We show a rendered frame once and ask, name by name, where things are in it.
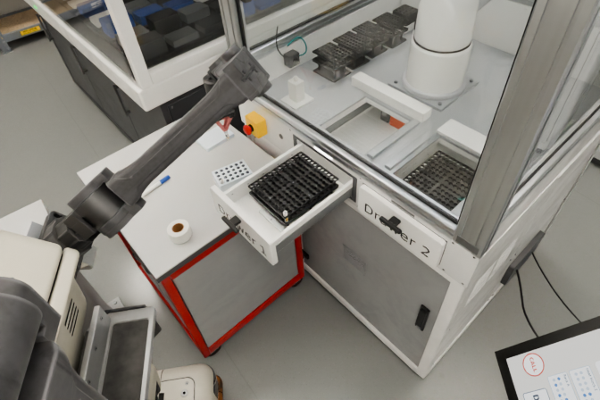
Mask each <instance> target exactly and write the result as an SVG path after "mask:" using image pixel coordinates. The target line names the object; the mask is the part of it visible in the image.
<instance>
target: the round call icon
mask: <svg viewBox="0 0 600 400"><path fill-rule="evenodd" d="M519 357H520V360H521V365H522V369H523V371H524V374H525V377H526V379H533V378H536V377H539V376H543V375H546V374H549V373H548V370H547V368H546V364H545V361H544V359H543V356H542V354H541V352H540V349H539V350H536V351H533V352H530V353H527V354H523V355H520V356H519Z"/></svg>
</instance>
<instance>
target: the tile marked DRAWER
mask: <svg viewBox="0 0 600 400"><path fill-rule="evenodd" d="M522 396H523V399H524V400H551V399H550V396H549V394H548V392H547V389H546V387H543V388H540V389H536V390H532V391H529V392H526V393H522Z"/></svg>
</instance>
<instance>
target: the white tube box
mask: <svg viewBox="0 0 600 400"><path fill-rule="evenodd" d="M251 174H253V173H252V171H251V170H250V169H249V167H248V166H247V164H246V162H245V161H244V159H242V160H239V161H237V162H234V163H232V164H229V165H227V166H224V167H222V168H220V169H218V170H216V171H213V172H212V177H213V179H214V181H215V183H216V185H217V186H218V188H219V189H220V190H221V191H222V192H224V191H226V190H228V189H229V188H231V187H233V186H234V185H236V184H237V183H238V182H240V181H241V180H243V179H245V178H246V177H248V176H249V175H251ZM221 179H223V180H224V184H221Z"/></svg>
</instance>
